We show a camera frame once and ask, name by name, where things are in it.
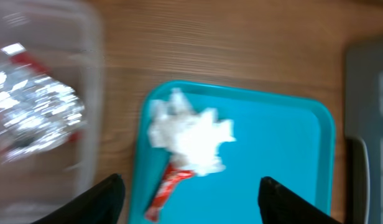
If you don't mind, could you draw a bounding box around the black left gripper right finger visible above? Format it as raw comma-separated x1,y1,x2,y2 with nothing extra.
257,177,341,224

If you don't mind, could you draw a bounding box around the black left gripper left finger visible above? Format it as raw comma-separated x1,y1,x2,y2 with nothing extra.
32,174,126,224

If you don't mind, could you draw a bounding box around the red sauce packet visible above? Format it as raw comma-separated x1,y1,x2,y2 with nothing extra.
144,163,195,222

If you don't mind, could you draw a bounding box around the white tissue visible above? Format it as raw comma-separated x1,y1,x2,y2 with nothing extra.
148,88,236,176

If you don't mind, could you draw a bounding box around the silver foil wrapper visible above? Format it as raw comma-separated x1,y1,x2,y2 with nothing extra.
0,43,86,162

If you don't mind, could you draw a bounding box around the grey dishwasher rack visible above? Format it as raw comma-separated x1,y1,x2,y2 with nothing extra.
344,36,383,223

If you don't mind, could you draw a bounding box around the teal serving tray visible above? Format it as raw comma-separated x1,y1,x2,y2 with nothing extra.
128,81,336,224

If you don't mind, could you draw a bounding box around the clear plastic bin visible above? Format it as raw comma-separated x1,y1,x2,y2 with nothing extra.
0,0,103,223

